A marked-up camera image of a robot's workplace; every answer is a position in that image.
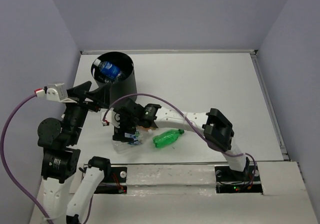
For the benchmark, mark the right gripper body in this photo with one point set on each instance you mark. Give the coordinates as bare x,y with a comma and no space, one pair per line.
128,125

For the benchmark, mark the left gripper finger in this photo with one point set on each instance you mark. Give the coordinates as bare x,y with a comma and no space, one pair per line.
101,96
79,90

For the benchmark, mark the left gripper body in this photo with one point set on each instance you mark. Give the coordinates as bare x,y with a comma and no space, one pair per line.
84,104

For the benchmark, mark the clear bottle blue label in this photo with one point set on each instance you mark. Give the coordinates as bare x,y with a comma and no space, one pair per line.
109,70

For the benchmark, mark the clear bottle white-green label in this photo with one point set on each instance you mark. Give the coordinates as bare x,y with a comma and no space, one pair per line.
139,138

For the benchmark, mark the green plastic bottle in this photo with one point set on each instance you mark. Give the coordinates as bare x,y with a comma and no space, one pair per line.
167,138

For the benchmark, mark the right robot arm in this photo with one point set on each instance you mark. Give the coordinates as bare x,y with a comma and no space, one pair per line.
213,127

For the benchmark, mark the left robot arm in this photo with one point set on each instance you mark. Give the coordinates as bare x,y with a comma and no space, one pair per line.
60,160

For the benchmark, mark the black cylindrical bin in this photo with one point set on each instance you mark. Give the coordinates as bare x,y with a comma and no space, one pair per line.
120,88

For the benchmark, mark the white foam strip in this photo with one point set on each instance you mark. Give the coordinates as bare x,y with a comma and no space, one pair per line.
186,179

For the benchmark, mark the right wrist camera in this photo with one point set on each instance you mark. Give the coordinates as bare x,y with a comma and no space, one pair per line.
109,118

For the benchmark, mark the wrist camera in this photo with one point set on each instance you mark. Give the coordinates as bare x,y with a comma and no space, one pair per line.
57,92
109,118

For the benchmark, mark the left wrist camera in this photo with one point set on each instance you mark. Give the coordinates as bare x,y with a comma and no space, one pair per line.
57,92

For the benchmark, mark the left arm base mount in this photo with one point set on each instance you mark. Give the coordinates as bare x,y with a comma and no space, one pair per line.
115,183

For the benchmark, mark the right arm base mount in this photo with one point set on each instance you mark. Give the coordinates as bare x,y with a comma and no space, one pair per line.
228,183

